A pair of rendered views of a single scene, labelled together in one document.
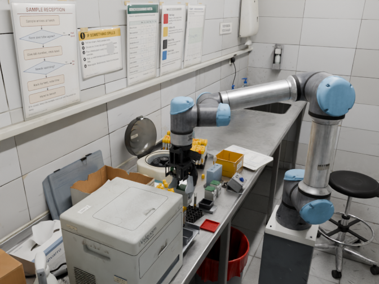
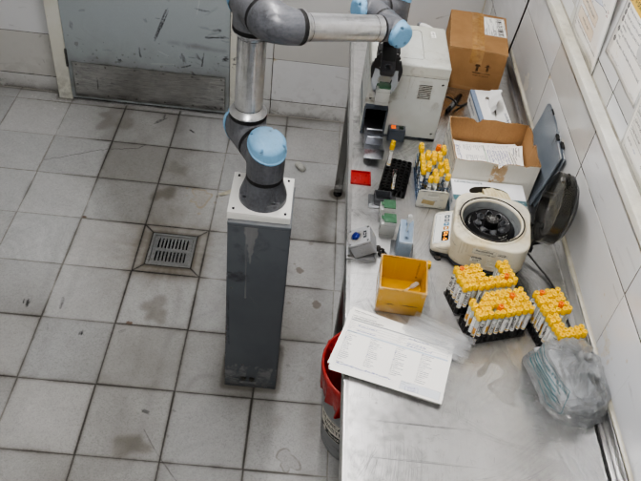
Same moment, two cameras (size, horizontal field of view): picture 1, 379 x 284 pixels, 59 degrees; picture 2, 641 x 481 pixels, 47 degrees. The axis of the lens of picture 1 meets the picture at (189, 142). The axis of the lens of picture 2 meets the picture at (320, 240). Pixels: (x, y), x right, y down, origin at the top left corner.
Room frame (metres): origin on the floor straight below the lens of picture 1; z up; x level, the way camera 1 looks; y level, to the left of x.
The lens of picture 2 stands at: (2.85, -1.14, 2.45)
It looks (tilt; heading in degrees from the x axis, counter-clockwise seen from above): 44 degrees down; 151
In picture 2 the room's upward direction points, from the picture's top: 8 degrees clockwise
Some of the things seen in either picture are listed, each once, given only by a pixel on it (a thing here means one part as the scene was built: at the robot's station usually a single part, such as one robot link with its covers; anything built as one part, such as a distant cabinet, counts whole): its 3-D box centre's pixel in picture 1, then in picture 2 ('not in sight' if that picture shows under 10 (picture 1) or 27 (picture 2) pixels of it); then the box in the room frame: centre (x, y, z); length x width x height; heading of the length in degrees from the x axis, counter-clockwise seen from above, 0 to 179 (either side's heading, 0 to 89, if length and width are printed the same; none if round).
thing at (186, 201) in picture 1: (184, 195); (382, 94); (1.06, 0.02, 1.11); 0.05 x 0.04 x 0.06; 63
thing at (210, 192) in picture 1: (210, 194); (386, 211); (1.41, -0.10, 0.91); 0.05 x 0.04 x 0.07; 64
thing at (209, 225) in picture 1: (210, 225); (361, 177); (1.20, -0.09, 0.88); 0.07 x 0.07 x 0.01; 64
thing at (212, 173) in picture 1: (214, 176); (403, 242); (1.56, -0.13, 0.92); 0.10 x 0.07 x 0.10; 149
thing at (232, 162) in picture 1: (228, 163); (401, 285); (1.71, -0.22, 0.93); 0.13 x 0.13 x 0.10; 60
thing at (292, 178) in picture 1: (298, 186); (265, 154); (1.21, -0.45, 1.07); 0.13 x 0.12 x 0.14; 5
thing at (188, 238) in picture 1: (180, 240); (373, 135); (1.04, 0.03, 0.92); 0.21 x 0.07 x 0.05; 154
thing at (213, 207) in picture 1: (206, 205); (382, 199); (1.33, -0.08, 0.89); 0.09 x 0.05 x 0.04; 64
